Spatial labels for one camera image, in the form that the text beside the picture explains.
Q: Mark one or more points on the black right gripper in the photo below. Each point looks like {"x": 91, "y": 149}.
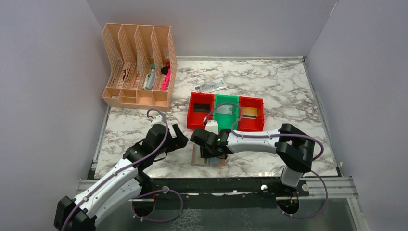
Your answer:
{"x": 207, "y": 150}

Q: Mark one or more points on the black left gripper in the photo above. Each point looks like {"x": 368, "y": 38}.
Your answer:
{"x": 173, "y": 140}

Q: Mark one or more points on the tan leather card holder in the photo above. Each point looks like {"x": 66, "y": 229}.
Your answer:
{"x": 197, "y": 160}

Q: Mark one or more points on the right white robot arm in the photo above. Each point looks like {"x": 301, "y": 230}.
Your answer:
{"x": 295, "y": 148}

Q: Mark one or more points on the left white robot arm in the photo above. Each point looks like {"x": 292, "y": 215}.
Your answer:
{"x": 125, "y": 181}

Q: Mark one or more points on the black card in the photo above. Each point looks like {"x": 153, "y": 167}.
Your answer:
{"x": 202, "y": 107}

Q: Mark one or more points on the silver VIP card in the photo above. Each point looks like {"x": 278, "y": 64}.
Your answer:
{"x": 225, "y": 109}

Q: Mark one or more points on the gold card with stripe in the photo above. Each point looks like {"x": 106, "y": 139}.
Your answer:
{"x": 250, "y": 112}

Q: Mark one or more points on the green plastic bin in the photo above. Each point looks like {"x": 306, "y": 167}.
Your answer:
{"x": 225, "y": 121}

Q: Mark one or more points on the left red plastic bin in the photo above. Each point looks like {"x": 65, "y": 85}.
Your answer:
{"x": 196, "y": 119}

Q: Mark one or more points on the red plastic bin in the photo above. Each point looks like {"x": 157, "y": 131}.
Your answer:
{"x": 196, "y": 119}
{"x": 252, "y": 124}

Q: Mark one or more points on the right red plastic bin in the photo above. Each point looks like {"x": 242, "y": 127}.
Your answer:
{"x": 252, "y": 124}

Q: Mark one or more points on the pink highlighter pen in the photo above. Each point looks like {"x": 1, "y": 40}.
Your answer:
{"x": 166, "y": 81}

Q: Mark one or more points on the clear protractor ruler packet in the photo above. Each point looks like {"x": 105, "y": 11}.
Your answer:
{"x": 210, "y": 86}

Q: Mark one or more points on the grey green marker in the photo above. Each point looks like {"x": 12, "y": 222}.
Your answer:
{"x": 150, "y": 78}

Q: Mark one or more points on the black binder clip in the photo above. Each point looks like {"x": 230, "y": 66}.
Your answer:
{"x": 166, "y": 68}

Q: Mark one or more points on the peach plastic file organizer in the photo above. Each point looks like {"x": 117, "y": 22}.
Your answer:
{"x": 131, "y": 50}

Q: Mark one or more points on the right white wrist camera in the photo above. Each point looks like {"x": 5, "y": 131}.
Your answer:
{"x": 212, "y": 126}

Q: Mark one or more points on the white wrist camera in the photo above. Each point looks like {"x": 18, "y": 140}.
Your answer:
{"x": 212, "y": 126}
{"x": 156, "y": 120}

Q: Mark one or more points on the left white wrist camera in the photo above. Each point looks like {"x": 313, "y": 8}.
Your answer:
{"x": 156, "y": 120}

